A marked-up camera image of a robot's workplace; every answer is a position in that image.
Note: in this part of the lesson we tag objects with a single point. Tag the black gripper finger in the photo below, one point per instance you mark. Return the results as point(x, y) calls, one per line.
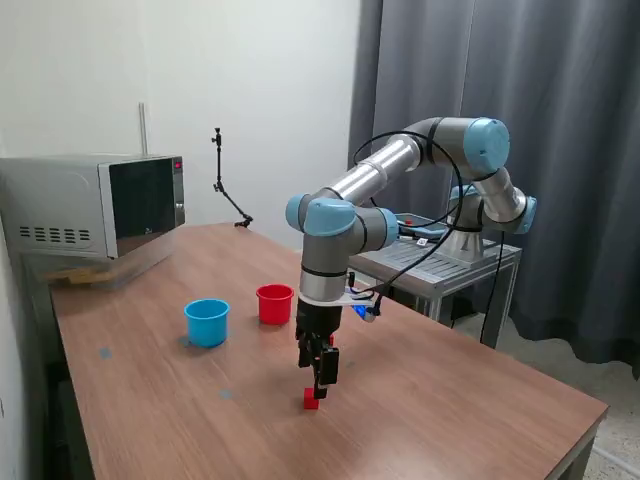
point(330, 367)
point(305, 355)

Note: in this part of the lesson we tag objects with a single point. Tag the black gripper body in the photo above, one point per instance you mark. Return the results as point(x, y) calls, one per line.
point(320, 320)

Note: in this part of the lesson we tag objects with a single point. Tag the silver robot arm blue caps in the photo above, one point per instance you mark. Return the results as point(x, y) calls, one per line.
point(370, 170)

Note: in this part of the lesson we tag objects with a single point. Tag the red plastic bin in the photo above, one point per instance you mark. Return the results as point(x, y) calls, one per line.
point(274, 307)

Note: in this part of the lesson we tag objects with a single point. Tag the blue plastic bin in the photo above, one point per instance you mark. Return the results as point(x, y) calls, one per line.
point(205, 327)

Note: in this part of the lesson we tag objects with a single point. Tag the grey metal robot stand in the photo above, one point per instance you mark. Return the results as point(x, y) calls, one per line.
point(450, 270)

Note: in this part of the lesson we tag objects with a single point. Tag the blue teach pendant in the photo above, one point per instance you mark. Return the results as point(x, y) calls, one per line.
point(425, 227)

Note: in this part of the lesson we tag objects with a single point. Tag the wooden block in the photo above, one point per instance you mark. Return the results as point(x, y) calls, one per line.
point(70, 277)

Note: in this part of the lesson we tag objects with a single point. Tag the silver microwave oven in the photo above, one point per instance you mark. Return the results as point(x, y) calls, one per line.
point(65, 205)

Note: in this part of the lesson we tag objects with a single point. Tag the grey curtain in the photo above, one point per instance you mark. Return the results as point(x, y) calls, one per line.
point(590, 200)

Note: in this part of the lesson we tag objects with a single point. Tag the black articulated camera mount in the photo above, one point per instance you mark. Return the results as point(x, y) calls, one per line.
point(219, 165)

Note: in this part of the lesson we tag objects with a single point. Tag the white wall pipe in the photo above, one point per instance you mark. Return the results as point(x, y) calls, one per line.
point(142, 130)

